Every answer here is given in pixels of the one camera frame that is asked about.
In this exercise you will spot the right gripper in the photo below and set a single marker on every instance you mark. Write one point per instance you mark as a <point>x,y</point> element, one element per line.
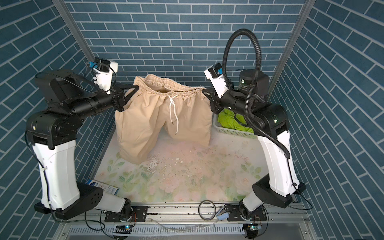
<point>216,106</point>

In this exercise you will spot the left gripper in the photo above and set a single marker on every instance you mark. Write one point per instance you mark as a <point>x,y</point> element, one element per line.
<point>118,96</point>

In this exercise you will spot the beige shorts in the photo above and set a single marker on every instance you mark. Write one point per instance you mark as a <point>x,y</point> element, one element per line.
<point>159,103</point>

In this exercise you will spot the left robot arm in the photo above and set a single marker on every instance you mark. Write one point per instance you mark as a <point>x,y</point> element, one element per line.
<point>51,137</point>

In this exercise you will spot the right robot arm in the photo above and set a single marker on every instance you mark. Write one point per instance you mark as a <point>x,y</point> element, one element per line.
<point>271,126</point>

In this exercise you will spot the lime green shorts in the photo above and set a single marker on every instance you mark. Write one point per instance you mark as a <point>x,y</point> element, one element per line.
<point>229,120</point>

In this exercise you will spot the white plastic basket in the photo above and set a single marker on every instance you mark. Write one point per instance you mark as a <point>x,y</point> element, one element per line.
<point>223,130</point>

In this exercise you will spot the blue white paper box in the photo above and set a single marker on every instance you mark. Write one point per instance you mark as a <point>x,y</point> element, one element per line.
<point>107,188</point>

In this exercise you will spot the blue white connector plug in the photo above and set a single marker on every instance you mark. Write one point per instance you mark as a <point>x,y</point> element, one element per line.
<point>222,216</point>

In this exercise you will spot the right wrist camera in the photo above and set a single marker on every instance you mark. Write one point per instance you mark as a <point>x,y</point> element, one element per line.
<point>215,75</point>

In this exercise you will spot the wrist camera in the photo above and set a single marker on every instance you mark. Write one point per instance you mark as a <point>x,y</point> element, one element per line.
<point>215,75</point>
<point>105,73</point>

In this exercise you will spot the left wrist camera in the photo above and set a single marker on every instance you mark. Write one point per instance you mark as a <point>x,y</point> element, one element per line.
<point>105,73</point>

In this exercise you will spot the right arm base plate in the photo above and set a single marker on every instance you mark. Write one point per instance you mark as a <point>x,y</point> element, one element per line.
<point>239,213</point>

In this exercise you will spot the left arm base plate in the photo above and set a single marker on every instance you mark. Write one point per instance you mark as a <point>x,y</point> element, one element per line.
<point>132,214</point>

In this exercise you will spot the white slotted cable duct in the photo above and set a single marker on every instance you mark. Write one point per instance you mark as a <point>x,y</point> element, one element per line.
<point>155,230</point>

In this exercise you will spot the aluminium front rail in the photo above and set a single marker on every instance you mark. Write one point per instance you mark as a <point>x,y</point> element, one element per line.
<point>281,224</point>

